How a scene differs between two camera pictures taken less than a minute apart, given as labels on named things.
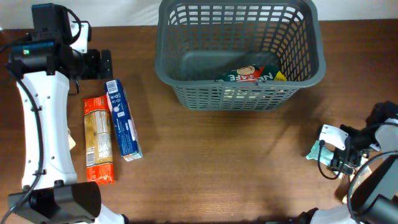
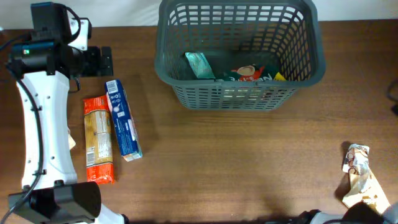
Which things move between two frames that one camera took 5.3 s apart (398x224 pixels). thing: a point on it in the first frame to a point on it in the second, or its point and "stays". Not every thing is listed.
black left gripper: x=94 y=64 stays
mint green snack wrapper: x=326 y=155 to x=200 y=66
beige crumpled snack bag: x=71 y=142 stays
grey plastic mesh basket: x=197 y=42 stays
